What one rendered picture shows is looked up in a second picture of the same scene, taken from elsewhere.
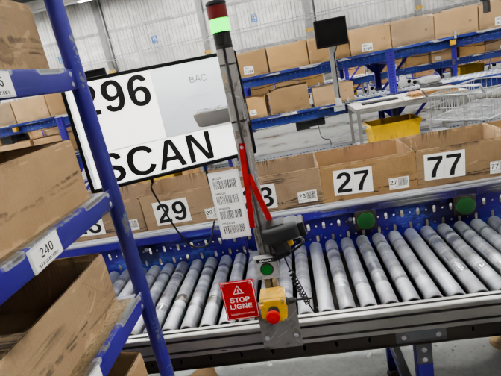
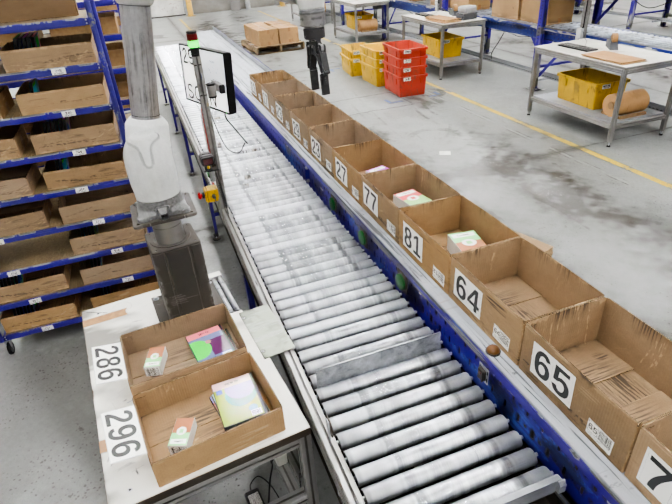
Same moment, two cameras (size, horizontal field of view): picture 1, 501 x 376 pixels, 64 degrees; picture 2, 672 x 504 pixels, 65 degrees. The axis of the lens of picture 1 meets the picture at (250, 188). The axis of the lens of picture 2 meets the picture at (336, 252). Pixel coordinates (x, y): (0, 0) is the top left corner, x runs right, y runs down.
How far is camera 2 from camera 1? 2.73 m
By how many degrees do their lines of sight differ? 60
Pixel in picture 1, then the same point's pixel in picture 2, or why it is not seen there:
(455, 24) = not seen: outside the picture
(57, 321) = (80, 132)
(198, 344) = not seen: hidden behind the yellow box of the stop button
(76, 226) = (85, 110)
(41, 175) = (82, 93)
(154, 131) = not seen: hidden behind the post
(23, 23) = (85, 48)
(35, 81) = (76, 68)
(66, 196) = (94, 101)
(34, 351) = (69, 135)
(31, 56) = (86, 58)
